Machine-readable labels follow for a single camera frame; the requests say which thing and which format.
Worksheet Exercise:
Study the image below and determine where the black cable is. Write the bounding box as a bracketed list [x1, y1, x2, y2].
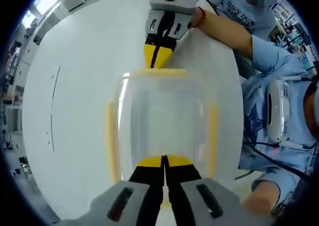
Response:
[242, 135, 314, 178]

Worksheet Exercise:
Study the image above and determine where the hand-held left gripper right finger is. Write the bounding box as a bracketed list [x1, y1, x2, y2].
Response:
[164, 155, 274, 226]

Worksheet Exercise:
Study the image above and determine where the yellow plastic latch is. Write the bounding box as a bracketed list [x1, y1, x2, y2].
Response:
[208, 103, 219, 178]
[105, 102, 121, 183]

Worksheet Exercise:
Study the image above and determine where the red wrist string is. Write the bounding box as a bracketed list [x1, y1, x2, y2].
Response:
[198, 8, 209, 27]

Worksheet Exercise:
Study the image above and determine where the person in blue shirt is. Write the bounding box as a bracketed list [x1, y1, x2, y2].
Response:
[205, 0, 319, 187]

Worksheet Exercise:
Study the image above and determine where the person's right hand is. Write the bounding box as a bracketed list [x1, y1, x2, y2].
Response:
[188, 7, 203, 29]

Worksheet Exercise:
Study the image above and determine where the clear container yellow rim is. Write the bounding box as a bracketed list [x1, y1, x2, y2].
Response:
[104, 68, 220, 210]

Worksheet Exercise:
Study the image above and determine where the transparent plastic storage box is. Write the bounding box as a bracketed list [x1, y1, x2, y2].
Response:
[116, 73, 215, 187]

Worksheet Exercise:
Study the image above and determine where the white chest-worn device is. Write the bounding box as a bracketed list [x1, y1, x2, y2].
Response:
[264, 80, 292, 144]

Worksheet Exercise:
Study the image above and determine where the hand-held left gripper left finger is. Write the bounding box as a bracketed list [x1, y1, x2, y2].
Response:
[59, 155, 167, 226]

